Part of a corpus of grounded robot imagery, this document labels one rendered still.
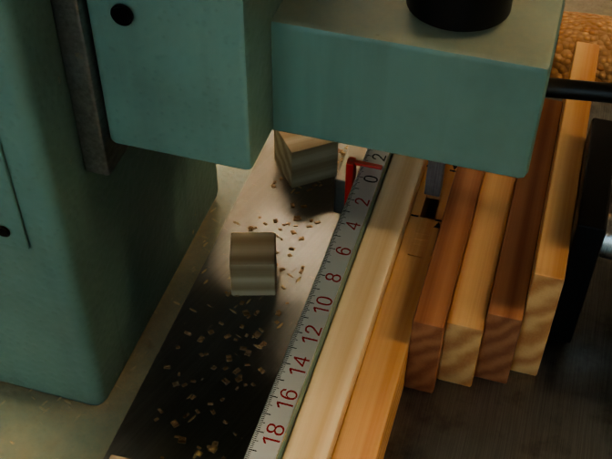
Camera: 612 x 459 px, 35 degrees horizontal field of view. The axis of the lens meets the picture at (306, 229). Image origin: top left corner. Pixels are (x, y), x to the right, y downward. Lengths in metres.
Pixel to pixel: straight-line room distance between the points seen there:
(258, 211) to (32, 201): 0.28
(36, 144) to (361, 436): 0.21
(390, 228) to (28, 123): 0.20
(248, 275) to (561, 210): 0.25
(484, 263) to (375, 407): 0.11
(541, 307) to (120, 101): 0.24
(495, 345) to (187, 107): 0.20
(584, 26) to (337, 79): 0.32
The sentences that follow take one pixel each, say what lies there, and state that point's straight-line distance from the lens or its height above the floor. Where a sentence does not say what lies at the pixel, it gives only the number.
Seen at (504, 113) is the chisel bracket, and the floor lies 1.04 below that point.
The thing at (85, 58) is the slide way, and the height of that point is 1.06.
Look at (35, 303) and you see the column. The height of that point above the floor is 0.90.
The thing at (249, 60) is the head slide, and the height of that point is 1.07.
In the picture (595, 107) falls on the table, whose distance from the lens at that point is 0.73.
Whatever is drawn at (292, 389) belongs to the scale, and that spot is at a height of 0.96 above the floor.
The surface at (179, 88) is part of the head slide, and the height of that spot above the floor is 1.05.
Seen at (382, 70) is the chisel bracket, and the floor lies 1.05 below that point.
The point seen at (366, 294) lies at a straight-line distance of 0.50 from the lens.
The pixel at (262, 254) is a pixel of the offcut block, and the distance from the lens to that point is 0.68.
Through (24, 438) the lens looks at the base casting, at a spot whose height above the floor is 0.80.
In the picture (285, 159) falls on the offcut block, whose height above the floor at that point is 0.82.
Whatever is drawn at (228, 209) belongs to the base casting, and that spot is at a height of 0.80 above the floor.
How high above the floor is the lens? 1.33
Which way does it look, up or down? 45 degrees down
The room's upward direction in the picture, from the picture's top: straight up
